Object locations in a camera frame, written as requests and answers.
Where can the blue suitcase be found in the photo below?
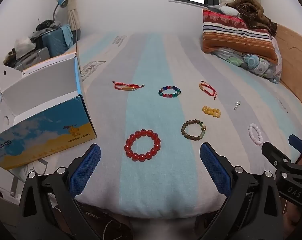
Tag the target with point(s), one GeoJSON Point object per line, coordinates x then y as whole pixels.
{"type": "Point", "coordinates": [53, 42]}

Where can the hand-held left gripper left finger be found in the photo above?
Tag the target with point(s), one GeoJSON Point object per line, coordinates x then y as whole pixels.
{"type": "Point", "coordinates": [85, 170]}

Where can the grey suitcase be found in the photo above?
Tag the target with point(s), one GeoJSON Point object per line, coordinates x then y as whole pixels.
{"type": "Point", "coordinates": [33, 57]}

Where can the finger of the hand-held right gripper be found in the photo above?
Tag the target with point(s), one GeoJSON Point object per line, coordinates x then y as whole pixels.
{"type": "Point", "coordinates": [273, 153]}
{"type": "Point", "coordinates": [299, 143]}

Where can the floral pillow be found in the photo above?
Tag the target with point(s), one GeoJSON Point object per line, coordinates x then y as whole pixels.
{"type": "Point", "coordinates": [253, 63]}

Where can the blue and yellow cardboard box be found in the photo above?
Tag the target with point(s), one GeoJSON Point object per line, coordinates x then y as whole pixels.
{"type": "Point", "coordinates": [45, 132]}

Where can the striped bed sheet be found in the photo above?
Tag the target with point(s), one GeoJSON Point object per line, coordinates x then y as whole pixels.
{"type": "Point", "coordinates": [151, 55]}

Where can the grey pillow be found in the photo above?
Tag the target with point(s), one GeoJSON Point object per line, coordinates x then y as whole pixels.
{"type": "Point", "coordinates": [228, 10]}

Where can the teal cloth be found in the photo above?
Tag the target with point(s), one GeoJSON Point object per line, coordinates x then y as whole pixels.
{"type": "Point", "coordinates": [67, 35]}

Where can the dark bag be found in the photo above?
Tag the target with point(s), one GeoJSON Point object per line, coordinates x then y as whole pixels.
{"type": "Point", "coordinates": [44, 25]}

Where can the small silver jewelry piece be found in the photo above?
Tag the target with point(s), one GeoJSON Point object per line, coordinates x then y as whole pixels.
{"type": "Point", "coordinates": [237, 105]}

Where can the striped orange pillow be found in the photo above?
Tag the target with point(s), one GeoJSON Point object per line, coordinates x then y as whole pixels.
{"type": "Point", "coordinates": [236, 37]}

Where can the brown blanket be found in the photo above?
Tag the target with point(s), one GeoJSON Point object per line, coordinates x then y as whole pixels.
{"type": "Point", "coordinates": [251, 10]}

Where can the wooden headboard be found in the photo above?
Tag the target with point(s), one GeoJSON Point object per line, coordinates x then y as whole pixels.
{"type": "Point", "coordinates": [296, 62]}

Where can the white plastic bag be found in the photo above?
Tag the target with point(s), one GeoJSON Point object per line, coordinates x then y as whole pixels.
{"type": "Point", "coordinates": [23, 43]}

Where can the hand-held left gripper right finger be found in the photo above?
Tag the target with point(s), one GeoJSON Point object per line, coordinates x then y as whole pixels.
{"type": "Point", "coordinates": [213, 167]}

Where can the blue desk lamp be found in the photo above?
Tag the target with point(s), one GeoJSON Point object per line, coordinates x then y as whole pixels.
{"type": "Point", "coordinates": [62, 2]}

